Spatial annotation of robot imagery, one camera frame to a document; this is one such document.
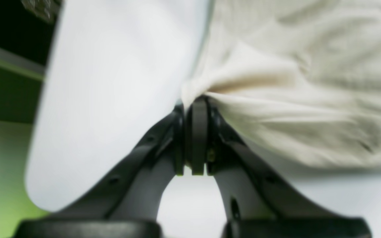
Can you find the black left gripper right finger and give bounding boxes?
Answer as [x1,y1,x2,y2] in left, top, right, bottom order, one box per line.
[190,97,372,238]

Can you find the beige T-shirt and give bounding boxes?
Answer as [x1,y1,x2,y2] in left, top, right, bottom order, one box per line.
[181,0,381,169]

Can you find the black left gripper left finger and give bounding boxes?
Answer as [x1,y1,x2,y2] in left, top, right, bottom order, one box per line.
[14,104,185,238]

